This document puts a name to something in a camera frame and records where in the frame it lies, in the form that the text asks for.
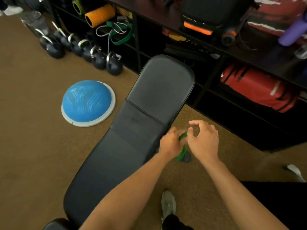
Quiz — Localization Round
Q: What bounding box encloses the person's left hand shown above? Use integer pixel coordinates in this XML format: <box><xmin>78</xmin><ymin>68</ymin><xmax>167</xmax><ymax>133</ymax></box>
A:
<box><xmin>159</xmin><ymin>127</ymin><xmax>187</xmax><ymax>161</ymax></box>

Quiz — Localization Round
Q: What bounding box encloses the person's right hand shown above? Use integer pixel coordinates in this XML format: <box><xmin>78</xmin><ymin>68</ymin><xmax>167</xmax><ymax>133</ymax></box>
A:
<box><xmin>187</xmin><ymin>120</ymin><xmax>220</xmax><ymax>165</ymax></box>

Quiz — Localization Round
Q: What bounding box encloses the green resistance band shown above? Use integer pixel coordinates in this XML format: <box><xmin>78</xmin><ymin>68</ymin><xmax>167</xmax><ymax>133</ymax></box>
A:
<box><xmin>174</xmin><ymin>132</ymin><xmax>196</xmax><ymax>162</ymax></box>

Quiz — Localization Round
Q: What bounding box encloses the person's right forearm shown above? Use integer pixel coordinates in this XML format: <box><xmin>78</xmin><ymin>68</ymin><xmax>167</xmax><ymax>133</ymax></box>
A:
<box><xmin>201</xmin><ymin>157</ymin><xmax>289</xmax><ymax>230</ymax></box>

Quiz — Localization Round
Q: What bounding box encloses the person's left forearm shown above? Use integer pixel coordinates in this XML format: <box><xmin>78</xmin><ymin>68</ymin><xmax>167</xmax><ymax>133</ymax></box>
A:
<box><xmin>79</xmin><ymin>153</ymin><xmax>171</xmax><ymax>230</ymax></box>

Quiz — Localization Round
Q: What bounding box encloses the black padded weight bench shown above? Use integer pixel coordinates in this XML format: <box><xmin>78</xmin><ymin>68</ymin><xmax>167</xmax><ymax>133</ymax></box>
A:
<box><xmin>43</xmin><ymin>54</ymin><xmax>196</xmax><ymax>230</ymax></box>

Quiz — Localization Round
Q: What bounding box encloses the black shelf unit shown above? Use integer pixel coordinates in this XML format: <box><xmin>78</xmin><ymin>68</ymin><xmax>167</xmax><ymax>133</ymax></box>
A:
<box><xmin>48</xmin><ymin>0</ymin><xmax>307</xmax><ymax>152</ymax></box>

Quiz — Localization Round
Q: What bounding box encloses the grey shoe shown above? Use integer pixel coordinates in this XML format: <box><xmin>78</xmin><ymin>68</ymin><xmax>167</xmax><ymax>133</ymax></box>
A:
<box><xmin>161</xmin><ymin>191</ymin><xmax>177</xmax><ymax>222</ymax></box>

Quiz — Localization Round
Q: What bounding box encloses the red duffel bag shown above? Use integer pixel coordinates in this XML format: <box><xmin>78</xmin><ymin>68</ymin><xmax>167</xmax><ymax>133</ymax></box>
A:
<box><xmin>220</xmin><ymin>63</ymin><xmax>299</xmax><ymax>113</ymax></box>

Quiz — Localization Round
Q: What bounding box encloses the person's black trouser leg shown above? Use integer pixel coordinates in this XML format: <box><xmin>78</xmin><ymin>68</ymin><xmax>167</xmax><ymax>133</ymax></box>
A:
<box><xmin>162</xmin><ymin>214</ymin><xmax>194</xmax><ymax>230</ymax></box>

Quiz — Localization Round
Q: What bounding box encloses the blue balance dome trainer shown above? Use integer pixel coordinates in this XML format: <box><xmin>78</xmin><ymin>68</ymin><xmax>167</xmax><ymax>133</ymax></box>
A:
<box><xmin>61</xmin><ymin>80</ymin><xmax>116</xmax><ymax>128</ymax></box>

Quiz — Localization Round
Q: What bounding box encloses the yellow flat item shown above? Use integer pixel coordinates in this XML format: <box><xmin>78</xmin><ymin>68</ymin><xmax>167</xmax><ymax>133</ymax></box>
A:
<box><xmin>168</xmin><ymin>33</ymin><xmax>187</xmax><ymax>42</ymax></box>

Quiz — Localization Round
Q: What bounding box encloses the row of black kettlebells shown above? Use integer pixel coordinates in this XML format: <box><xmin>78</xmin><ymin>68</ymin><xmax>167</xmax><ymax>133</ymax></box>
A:
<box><xmin>39</xmin><ymin>21</ymin><xmax>124</xmax><ymax>76</ymax></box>

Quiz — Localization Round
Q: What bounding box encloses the black bag with orange stripe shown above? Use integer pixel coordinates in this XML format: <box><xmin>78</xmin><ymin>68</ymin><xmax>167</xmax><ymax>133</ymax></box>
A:
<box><xmin>180</xmin><ymin>0</ymin><xmax>255</xmax><ymax>47</ymax></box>

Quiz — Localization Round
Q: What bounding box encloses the clear bottle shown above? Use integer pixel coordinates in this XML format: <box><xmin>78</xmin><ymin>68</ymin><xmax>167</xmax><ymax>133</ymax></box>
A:
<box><xmin>294</xmin><ymin>44</ymin><xmax>307</xmax><ymax>60</ymax></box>

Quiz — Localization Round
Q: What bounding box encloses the orange foam roller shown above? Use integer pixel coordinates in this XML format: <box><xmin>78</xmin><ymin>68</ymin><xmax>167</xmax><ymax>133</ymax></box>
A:
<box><xmin>85</xmin><ymin>4</ymin><xmax>116</xmax><ymax>28</ymax></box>

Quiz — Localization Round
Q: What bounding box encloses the purple bottle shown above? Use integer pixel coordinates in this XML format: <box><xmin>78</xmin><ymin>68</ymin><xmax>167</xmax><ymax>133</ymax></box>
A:
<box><xmin>278</xmin><ymin>15</ymin><xmax>307</xmax><ymax>47</ymax></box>

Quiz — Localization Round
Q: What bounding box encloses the red striped bag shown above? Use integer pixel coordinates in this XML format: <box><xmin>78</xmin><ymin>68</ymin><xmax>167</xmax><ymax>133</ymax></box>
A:
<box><xmin>247</xmin><ymin>0</ymin><xmax>307</xmax><ymax>44</ymax></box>

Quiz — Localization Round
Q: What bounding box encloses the green strap band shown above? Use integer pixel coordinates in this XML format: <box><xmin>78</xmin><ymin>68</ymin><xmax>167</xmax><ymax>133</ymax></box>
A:
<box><xmin>106</xmin><ymin>20</ymin><xmax>135</xmax><ymax>46</ymax></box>

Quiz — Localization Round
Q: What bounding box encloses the white cord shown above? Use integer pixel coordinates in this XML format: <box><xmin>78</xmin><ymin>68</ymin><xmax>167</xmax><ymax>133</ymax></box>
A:
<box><xmin>96</xmin><ymin>20</ymin><xmax>130</xmax><ymax>56</ymax></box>

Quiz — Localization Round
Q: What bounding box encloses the yellow-green ring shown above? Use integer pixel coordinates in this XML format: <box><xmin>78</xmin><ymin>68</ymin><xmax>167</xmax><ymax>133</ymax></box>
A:
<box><xmin>72</xmin><ymin>0</ymin><xmax>83</xmax><ymax>15</ymax></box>

